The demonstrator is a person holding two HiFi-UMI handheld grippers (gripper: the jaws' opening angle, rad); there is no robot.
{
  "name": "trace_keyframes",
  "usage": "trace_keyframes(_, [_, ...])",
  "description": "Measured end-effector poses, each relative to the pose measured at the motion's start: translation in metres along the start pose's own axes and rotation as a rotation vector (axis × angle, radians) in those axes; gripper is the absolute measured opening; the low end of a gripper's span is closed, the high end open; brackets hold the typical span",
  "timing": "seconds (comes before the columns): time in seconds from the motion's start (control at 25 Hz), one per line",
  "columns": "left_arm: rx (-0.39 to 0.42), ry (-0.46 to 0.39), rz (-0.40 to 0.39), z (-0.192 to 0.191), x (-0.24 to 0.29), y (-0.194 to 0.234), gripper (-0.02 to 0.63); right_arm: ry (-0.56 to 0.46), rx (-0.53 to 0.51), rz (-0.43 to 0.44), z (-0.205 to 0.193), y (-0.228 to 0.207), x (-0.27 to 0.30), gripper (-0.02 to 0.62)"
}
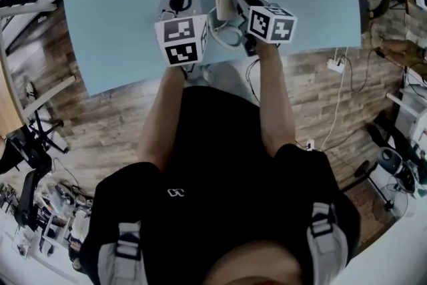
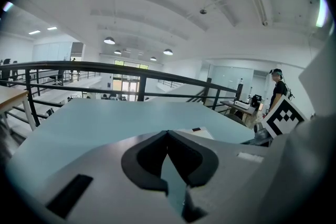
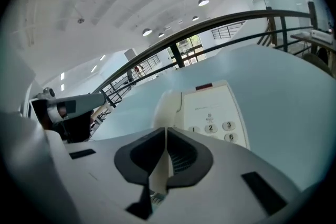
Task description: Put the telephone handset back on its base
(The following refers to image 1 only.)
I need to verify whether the floor fan with black stand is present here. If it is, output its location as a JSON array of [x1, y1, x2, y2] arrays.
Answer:
[[353, 146, 410, 222]]

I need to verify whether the black office chair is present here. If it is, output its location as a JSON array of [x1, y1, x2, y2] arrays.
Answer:
[[0, 109, 70, 235]]

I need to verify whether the white power strip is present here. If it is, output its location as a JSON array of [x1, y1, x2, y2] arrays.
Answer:
[[326, 57, 346, 73]]

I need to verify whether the person's right forearm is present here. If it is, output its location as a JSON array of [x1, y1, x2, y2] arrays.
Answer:
[[255, 41, 297, 160]]

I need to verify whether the wooden cabinet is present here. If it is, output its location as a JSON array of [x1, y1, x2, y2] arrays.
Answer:
[[399, 0, 427, 61]]

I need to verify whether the white floor cable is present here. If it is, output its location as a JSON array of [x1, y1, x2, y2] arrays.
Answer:
[[319, 46, 350, 152]]

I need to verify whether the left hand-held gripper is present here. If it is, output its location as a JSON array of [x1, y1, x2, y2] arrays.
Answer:
[[153, 0, 210, 77]]

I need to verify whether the person's black shirt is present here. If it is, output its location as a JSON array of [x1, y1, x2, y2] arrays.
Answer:
[[79, 85, 362, 285]]

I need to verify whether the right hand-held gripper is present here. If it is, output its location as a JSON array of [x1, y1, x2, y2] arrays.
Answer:
[[232, 0, 298, 57]]

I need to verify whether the grey backpack strap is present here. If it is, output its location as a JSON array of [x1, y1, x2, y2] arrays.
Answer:
[[98, 222, 145, 285], [306, 202, 350, 278]]

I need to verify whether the white shelf unit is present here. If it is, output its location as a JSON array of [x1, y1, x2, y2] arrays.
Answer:
[[386, 83, 427, 145]]

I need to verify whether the person's left forearm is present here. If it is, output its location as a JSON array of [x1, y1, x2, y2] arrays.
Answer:
[[137, 65, 187, 178]]

